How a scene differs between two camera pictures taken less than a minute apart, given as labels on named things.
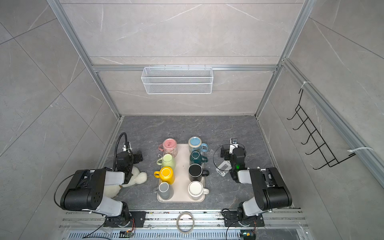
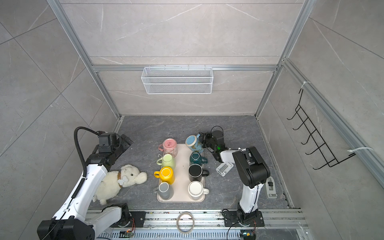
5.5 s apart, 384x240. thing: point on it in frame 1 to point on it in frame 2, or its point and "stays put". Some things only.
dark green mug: (196, 157) stays put
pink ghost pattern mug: (169, 146) stays put
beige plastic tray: (181, 180) stays put
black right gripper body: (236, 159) to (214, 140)
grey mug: (165, 191) stays put
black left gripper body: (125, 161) to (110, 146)
